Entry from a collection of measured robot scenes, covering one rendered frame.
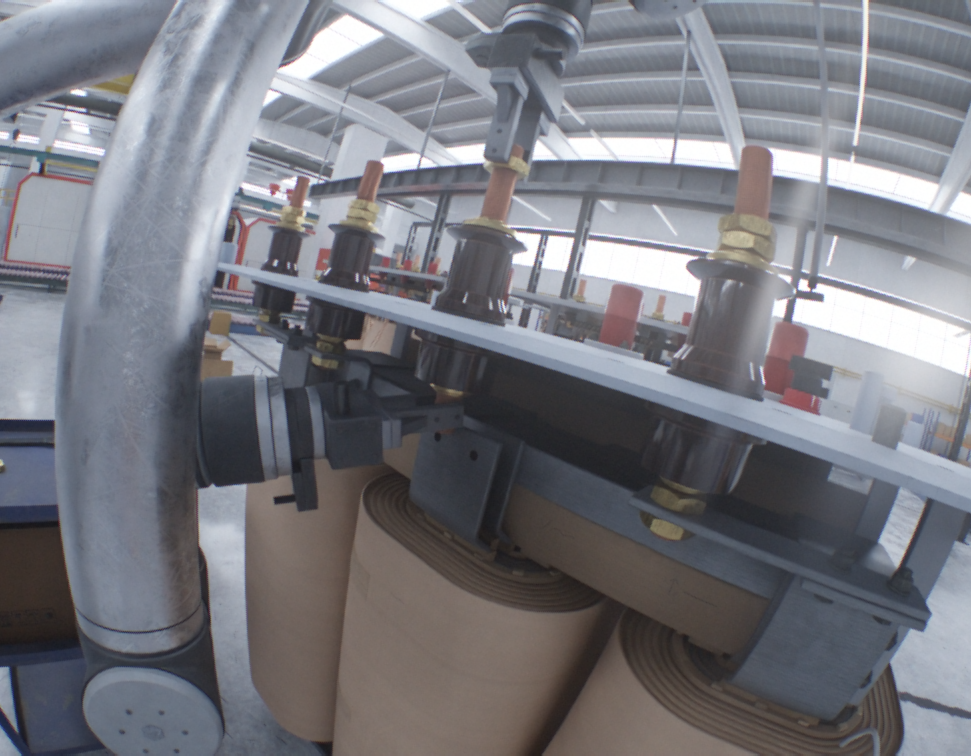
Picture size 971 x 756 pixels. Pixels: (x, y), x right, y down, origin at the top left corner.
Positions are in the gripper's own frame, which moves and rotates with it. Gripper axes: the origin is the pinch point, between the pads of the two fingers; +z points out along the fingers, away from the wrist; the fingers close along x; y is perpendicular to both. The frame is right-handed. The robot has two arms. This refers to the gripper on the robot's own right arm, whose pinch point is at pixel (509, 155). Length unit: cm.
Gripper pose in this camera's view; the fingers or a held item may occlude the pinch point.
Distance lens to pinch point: 51.9
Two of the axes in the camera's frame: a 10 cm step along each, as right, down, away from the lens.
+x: 3.9, -0.4, 9.2
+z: -2.4, 9.6, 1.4
